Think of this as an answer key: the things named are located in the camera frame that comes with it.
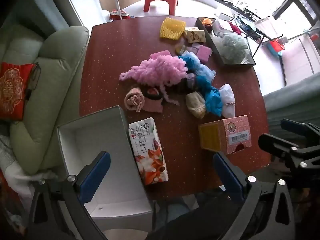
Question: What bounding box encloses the pink fluffy yarn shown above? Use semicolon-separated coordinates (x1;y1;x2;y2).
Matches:
119;54;188;107

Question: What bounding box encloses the white paper card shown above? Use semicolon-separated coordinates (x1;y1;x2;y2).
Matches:
187;43;203;53

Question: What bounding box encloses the white grey blanket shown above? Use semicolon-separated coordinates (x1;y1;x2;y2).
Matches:
0;132;58;205

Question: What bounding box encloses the dark rectangular tray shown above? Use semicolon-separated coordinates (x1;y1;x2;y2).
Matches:
195;17;256;67

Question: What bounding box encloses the pale green sofa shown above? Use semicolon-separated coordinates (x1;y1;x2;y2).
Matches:
0;24;90;175

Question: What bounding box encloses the cream printed box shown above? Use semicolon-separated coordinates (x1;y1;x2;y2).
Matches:
184;27;207;43

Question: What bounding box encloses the pink rectangular sponge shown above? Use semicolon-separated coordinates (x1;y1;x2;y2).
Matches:
196;45;213;64
150;51;172;61

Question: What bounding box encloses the red white mop head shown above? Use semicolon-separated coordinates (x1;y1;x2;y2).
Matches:
109;9;132;20

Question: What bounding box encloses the dark red mesh pouf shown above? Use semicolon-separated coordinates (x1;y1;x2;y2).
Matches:
229;21;243;35

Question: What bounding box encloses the purple striped knitted sock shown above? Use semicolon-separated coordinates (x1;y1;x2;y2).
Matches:
174;73;200;92

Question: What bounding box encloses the red embroidered cushion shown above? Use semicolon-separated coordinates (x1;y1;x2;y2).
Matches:
0;62;38;121

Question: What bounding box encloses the pink folded cloth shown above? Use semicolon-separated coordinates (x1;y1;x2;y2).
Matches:
142;97;164;113

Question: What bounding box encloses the pale green bath pouf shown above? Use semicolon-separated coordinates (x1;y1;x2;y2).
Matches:
222;33;249;64

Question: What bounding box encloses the white cardboard box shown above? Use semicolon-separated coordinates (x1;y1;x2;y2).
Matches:
56;105;153;224

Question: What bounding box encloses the floral tissue pack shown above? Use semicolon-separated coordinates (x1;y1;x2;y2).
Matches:
129;117;169;186

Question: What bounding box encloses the black folding rack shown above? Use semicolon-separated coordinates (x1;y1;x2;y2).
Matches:
232;9;274;57

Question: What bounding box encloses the beige knitted sock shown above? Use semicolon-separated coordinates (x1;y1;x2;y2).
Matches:
185;92;207;119

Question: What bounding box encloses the pink cardboard box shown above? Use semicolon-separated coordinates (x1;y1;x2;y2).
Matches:
199;115;251;155

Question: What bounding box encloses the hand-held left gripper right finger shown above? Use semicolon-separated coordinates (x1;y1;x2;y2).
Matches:
212;151;297;240

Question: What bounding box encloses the black red hair scrunchie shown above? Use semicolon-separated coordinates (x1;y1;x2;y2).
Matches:
142;87;163;100

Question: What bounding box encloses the grey fabric bench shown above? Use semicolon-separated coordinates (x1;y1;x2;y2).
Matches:
262;72;320;140

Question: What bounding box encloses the black strap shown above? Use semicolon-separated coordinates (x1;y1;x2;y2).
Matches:
25;62;42;100

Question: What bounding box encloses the red bucket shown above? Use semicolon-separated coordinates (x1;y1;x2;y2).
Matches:
266;40;284;55

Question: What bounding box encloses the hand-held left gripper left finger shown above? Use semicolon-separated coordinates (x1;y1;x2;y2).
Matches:
28;151;112;240

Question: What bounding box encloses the pink towel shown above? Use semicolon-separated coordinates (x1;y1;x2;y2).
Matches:
124;87;145;112

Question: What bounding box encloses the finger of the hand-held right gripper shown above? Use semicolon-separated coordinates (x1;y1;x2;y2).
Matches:
280;118;320;143
258;133;320;178

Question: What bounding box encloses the yellow foam net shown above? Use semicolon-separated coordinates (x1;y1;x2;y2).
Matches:
159;17;187;40

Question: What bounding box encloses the white plastic bag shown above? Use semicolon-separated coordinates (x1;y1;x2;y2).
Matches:
211;19;232;37

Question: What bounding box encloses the white cloth bundle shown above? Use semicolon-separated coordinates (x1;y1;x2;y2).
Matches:
219;84;237;118

